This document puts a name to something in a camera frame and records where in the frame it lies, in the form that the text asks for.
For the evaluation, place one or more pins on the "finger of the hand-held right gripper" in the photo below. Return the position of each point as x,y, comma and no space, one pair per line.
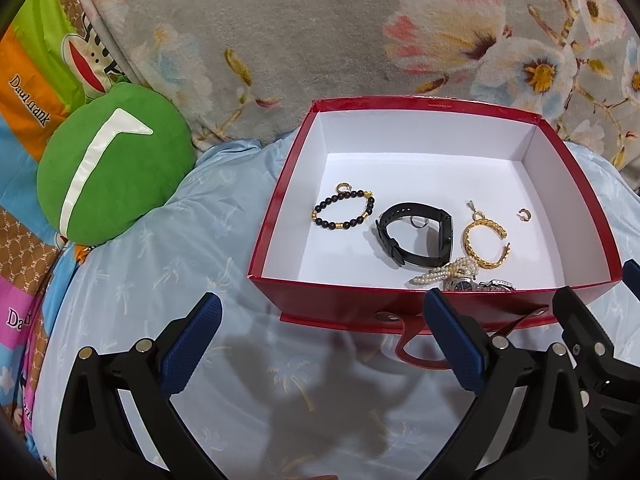
585,325
632,280

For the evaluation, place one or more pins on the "green round cushion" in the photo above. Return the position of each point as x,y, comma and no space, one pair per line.
125,160

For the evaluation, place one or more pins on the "twisted gold bangle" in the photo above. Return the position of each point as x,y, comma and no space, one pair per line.
470,247

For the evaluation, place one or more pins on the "silver wristwatch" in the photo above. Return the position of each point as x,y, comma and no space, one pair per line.
462,284

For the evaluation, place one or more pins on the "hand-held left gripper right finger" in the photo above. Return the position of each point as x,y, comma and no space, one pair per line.
455,340

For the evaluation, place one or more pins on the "grey floral blanket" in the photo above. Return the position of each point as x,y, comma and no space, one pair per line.
300,35

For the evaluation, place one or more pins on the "light blue palm print sheet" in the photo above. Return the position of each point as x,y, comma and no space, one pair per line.
150,270

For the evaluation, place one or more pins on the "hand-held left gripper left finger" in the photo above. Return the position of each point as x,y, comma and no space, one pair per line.
192,340

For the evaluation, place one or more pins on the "tiny gold cuff earring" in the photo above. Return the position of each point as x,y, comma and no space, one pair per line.
524,214

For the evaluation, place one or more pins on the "black smart watch band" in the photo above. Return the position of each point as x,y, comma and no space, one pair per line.
445,230

